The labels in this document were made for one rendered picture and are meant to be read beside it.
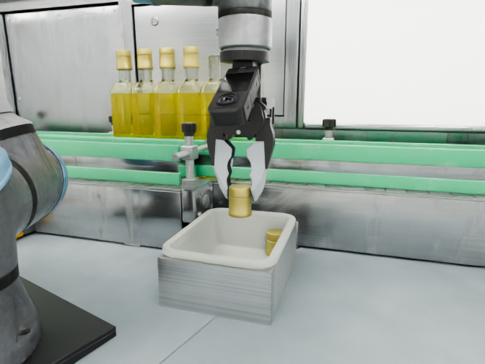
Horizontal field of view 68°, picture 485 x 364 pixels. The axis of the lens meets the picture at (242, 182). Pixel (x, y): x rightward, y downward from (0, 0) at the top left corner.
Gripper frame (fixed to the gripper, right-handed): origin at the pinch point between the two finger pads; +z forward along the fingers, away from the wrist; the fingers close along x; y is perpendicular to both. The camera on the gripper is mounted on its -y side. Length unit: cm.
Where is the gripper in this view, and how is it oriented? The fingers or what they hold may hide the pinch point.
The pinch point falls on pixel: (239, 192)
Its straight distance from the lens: 53.7
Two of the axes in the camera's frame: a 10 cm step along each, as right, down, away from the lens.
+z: -0.1, 9.7, 2.3
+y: 2.8, -2.2, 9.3
